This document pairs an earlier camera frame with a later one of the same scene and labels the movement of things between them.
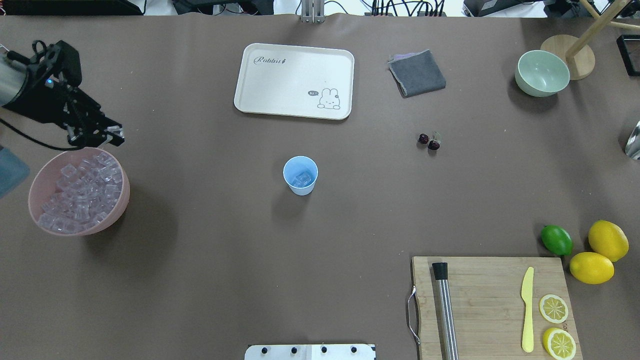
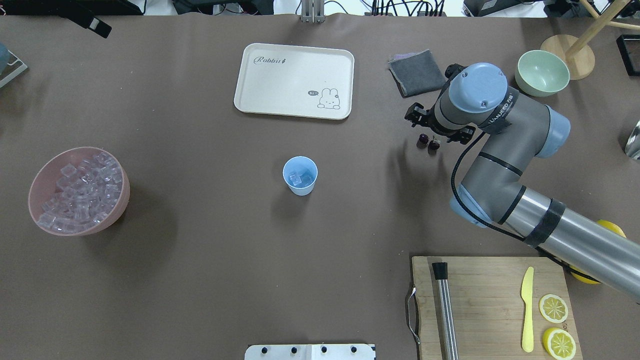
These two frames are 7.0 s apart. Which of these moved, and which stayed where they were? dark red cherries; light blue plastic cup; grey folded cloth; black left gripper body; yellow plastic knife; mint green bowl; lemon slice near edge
Moved: black left gripper body
Stayed: lemon slice near edge; dark red cherries; light blue plastic cup; grey folded cloth; yellow plastic knife; mint green bowl
